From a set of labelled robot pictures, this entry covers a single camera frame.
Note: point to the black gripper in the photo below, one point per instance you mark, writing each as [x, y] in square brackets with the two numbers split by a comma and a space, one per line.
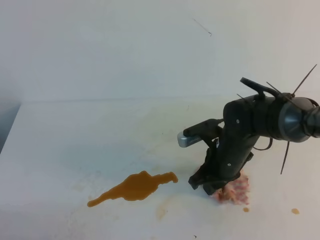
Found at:
[229, 140]

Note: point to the pink striped rag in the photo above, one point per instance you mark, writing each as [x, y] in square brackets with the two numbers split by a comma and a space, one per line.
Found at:
[235, 192]

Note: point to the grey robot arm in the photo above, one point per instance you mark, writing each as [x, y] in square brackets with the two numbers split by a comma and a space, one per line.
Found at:
[269, 113]

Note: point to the large brown coffee puddle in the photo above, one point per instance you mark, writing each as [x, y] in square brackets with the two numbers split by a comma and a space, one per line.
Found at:
[136, 187]

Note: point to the small coffee drop right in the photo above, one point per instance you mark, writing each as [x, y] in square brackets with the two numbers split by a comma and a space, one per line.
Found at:
[295, 211]

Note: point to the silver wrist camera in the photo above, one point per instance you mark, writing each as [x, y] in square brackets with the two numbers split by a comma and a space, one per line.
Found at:
[186, 141]

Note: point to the black cable ties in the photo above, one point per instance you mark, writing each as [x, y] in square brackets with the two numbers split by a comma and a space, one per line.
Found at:
[285, 116]

